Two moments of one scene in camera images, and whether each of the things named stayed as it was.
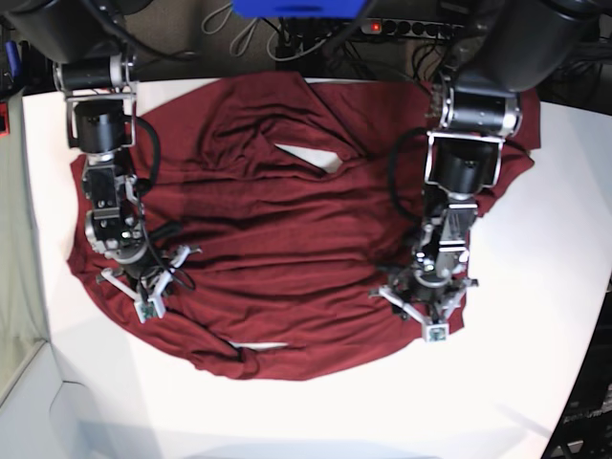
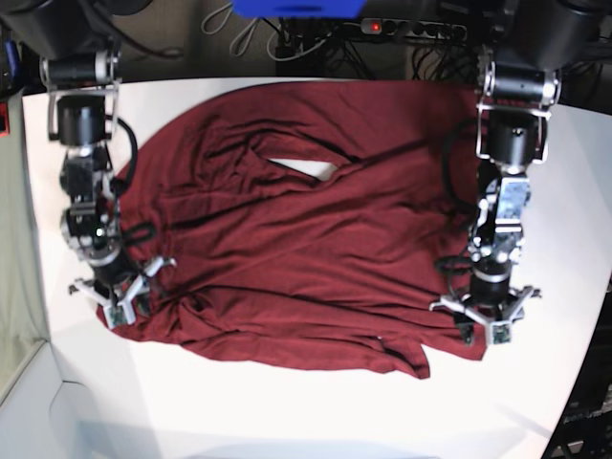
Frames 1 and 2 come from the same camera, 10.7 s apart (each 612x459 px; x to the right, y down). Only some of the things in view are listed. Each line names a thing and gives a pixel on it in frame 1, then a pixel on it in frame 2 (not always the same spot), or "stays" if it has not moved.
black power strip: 413,29 stays
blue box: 298,9 stays
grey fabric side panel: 22,332 stays
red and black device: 4,119 stays
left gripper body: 144,279 -> 118,290
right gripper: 428,295 -> 491,301
